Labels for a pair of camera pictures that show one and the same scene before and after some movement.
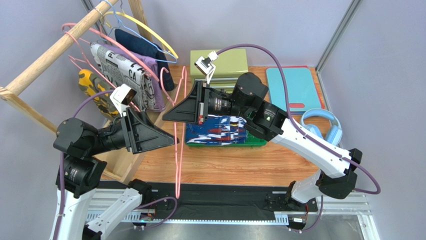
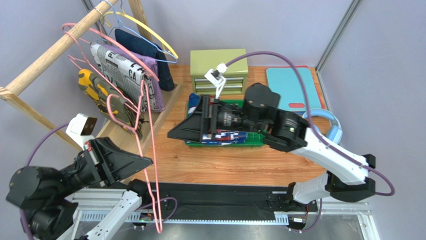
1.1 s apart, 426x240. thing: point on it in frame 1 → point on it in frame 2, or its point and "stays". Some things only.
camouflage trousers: [92, 84] stays
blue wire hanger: [120, 24] stays
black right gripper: [200, 103] → [206, 116]
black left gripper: [141, 135] → [109, 163]
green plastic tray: [252, 140] stays
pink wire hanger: [174, 102] → [144, 83]
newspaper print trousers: [119, 71] stays
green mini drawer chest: [228, 66] stays
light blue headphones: [334, 133] stays
